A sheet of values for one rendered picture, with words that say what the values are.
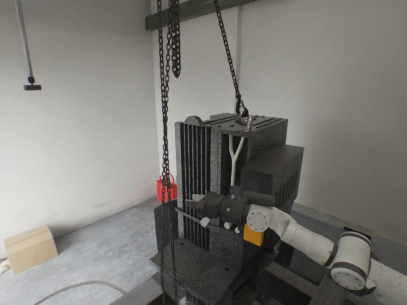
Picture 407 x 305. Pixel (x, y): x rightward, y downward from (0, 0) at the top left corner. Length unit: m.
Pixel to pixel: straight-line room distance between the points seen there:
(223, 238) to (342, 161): 1.22
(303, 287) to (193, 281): 0.70
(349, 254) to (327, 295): 0.94
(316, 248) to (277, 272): 0.95
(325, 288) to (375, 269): 0.93
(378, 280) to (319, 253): 0.15
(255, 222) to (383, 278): 0.34
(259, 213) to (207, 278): 0.63
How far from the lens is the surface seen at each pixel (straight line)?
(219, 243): 1.24
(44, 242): 2.92
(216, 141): 0.99
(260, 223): 0.66
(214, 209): 0.72
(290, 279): 1.61
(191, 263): 1.27
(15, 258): 2.94
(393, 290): 0.74
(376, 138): 1.95
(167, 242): 1.66
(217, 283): 1.19
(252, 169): 0.86
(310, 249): 0.70
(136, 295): 1.50
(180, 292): 1.46
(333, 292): 1.64
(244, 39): 2.37
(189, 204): 0.77
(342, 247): 0.70
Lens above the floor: 1.80
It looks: 18 degrees down
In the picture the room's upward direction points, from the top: straight up
